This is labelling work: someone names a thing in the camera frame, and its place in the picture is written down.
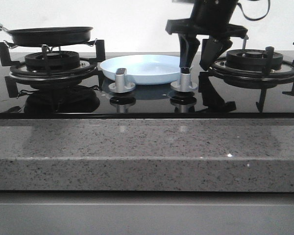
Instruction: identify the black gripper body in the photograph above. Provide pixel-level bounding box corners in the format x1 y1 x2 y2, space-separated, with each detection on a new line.
166 0 247 39

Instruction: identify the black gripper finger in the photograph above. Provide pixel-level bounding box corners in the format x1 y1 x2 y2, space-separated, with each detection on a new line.
199 36 233 71
178 34 200 68

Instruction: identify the light blue plate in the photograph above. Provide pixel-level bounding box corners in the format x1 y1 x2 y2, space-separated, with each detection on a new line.
100 54 180 85

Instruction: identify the black frying pan green handle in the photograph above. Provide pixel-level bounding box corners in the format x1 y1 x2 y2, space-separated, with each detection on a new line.
0 23 93 47

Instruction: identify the silver right stove knob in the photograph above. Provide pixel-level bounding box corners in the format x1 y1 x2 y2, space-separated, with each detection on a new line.
171 67 198 93

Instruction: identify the silver stove knob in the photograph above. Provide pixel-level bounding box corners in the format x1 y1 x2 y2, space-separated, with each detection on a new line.
108 68 136 94
171 67 198 93

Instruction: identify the silver left stove knob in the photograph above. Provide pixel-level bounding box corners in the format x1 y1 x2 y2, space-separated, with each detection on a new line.
108 68 136 94

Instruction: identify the black right burner pan support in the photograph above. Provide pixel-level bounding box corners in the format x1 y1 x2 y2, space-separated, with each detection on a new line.
198 39 294 96

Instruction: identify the black burner pan support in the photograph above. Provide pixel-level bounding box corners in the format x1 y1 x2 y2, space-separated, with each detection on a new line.
198 39 294 96
0 39 106 92

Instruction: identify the black left burner pan support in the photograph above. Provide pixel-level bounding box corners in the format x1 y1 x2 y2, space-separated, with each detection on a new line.
0 39 106 92

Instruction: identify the black glass gas cooktop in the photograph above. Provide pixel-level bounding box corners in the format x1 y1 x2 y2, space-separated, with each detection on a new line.
0 62 294 119

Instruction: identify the grey cabinet front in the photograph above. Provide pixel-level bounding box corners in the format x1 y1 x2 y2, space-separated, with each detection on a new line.
0 191 294 235

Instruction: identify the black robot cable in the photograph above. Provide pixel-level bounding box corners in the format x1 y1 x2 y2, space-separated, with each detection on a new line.
237 0 271 22

